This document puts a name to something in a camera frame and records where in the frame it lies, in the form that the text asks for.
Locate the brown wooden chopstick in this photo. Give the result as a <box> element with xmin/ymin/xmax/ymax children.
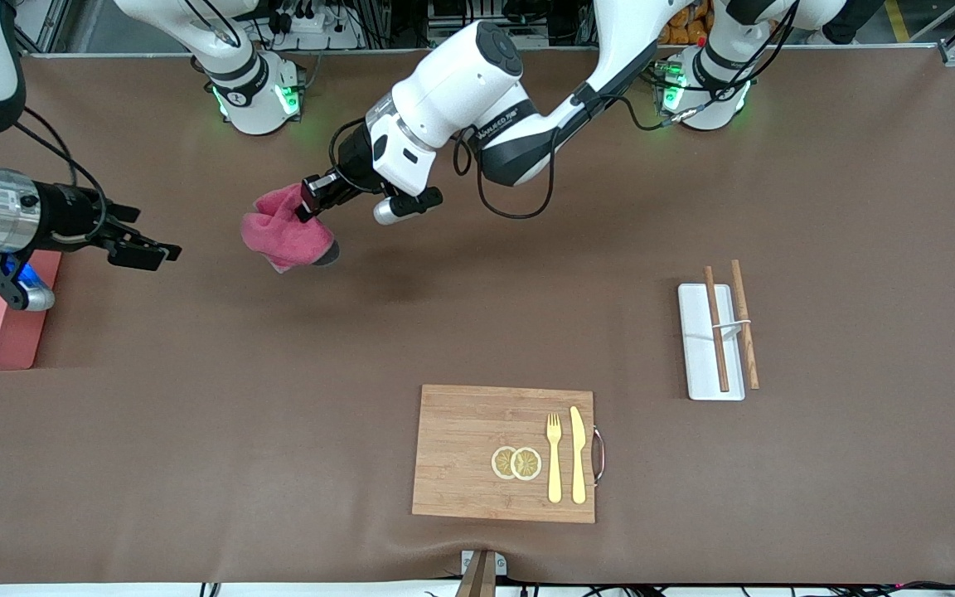
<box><xmin>704</xmin><ymin>266</ymin><xmax>731</xmax><ymax>393</ymax></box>
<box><xmin>730</xmin><ymin>260</ymin><xmax>760</xmax><ymax>391</ymax></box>

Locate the yellow plastic fork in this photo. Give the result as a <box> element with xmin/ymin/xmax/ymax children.
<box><xmin>545</xmin><ymin>413</ymin><xmax>565</xmax><ymax>504</ymax></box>

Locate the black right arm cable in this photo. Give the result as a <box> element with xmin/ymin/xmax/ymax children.
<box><xmin>13</xmin><ymin>106</ymin><xmax>107</xmax><ymax>218</ymax></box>

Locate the white power strip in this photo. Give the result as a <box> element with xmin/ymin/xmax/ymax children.
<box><xmin>266</xmin><ymin>7</ymin><xmax>362</xmax><ymax>51</ymax></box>

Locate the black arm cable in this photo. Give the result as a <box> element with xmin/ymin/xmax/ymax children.
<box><xmin>328</xmin><ymin>0</ymin><xmax>803</xmax><ymax>221</ymax></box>
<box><xmin>13</xmin><ymin>106</ymin><xmax>107</xmax><ymax>218</ymax></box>

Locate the bamboo cutting board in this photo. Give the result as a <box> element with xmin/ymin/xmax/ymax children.
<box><xmin>411</xmin><ymin>384</ymin><xmax>608</xmax><ymax>525</ymax></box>

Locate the yellow plastic knife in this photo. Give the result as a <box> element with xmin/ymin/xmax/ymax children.
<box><xmin>569</xmin><ymin>405</ymin><xmax>589</xmax><ymax>505</ymax></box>

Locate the red cloth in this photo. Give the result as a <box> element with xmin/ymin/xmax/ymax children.
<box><xmin>240</xmin><ymin>182</ymin><xmax>341</xmax><ymax>274</ymax></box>

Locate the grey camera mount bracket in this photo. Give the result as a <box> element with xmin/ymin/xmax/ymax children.
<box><xmin>454</xmin><ymin>549</ymin><xmax>508</xmax><ymax>597</ymax></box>

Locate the white rectangular tray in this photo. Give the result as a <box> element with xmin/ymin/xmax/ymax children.
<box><xmin>677</xmin><ymin>284</ymin><xmax>746</xmax><ymax>402</ymax></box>

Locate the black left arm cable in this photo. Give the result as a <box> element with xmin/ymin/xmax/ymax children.
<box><xmin>328</xmin><ymin>0</ymin><xmax>803</xmax><ymax>221</ymax></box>

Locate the orange packaged goods pile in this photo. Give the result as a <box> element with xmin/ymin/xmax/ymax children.
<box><xmin>658</xmin><ymin>0</ymin><xmax>715</xmax><ymax>47</ymax></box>

